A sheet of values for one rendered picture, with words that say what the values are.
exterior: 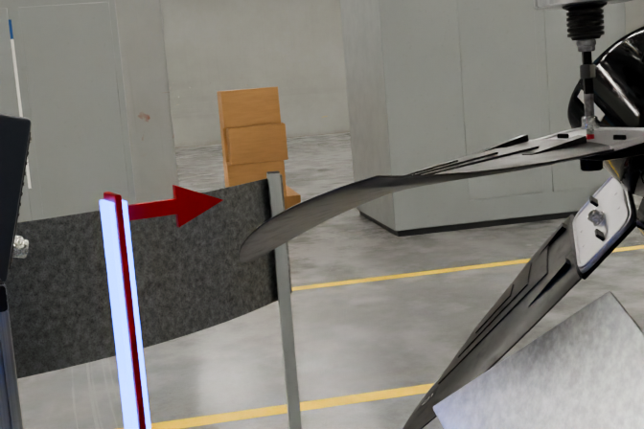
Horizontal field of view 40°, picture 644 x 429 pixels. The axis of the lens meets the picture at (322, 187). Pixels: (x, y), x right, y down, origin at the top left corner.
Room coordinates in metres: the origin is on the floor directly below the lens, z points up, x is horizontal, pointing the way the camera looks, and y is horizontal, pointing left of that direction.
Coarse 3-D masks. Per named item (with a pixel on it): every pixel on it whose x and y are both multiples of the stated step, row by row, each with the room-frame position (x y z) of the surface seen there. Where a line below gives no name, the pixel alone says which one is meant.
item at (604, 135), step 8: (576, 128) 0.69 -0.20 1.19; (600, 128) 0.67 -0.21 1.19; (608, 128) 0.67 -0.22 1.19; (616, 128) 0.66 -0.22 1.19; (624, 128) 0.65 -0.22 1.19; (632, 128) 0.64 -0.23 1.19; (640, 128) 0.64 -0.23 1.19; (552, 136) 0.68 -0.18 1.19; (600, 136) 0.64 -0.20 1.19; (608, 136) 0.64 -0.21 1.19; (632, 136) 0.62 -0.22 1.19; (640, 136) 0.61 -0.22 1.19; (608, 144) 0.61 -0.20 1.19; (616, 144) 0.60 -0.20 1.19; (624, 144) 0.60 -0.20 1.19; (632, 144) 0.60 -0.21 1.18
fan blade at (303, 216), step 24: (504, 144) 0.65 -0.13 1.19; (528, 144) 0.63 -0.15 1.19; (552, 144) 0.59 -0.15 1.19; (576, 144) 0.59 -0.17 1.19; (600, 144) 0.59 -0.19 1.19; (432, 168) 0.59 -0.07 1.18; (456, 168) 0.57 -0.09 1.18; (480, 168) 0.53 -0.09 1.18; (504, 168) 0.51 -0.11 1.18; (528, 168) 0.53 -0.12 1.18; (336, 192) 0.46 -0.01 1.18; (360, 192) 0.48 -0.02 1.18; (384, 192) 0.51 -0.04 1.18; (288, 216) 0.52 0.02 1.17; (312, 216) 0.56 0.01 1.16; (264, 240) 0.59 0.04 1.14
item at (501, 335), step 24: (552, 240) 0.77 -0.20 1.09; (528, 264) 0.80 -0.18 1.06; (552, 264) 0.74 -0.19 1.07; (576, 264) 0.71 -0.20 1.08; (528, 288) 0.75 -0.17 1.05; (552, 288) 0.71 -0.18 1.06; (504, 312) 0.76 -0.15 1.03; (528, 312) 0.72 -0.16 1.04; (480, 336) 0.78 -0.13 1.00; (504, 336) 0.73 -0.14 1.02; (456, 360) 0.80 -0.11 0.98; (480, 360) 0.73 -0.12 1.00; (456, 384) 0.74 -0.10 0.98; (432, 408) 0.74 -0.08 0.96
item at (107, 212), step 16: (112, 208) 0.47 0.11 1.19; (112, 224) 0.47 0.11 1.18; (112, 240) 0.47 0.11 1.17; (112, 256) 0.48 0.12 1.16; (112, 272) 0.48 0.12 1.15; (112, 288) 0.48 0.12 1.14; (112, 304) 0.49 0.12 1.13; (128, 352) 0.47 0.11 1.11; (128, 368) 0.47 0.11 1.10; (128, 384) 0.47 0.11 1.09; (128, 400) 0.48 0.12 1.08; (128, 416) 0.48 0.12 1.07
